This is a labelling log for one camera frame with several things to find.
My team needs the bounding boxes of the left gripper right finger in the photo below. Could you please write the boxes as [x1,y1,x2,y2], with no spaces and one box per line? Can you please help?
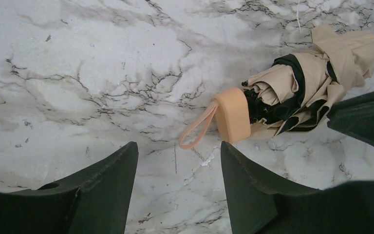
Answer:
[221,142,374,234]

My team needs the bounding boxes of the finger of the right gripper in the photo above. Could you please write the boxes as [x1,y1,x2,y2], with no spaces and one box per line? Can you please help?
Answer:
[327,91,374,147]

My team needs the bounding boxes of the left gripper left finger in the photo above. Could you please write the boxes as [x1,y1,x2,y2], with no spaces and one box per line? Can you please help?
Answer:
[0,142,139,234]

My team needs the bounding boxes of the beige folding umbrella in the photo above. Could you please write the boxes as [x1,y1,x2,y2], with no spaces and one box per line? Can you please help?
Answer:
[179,24,374,149]

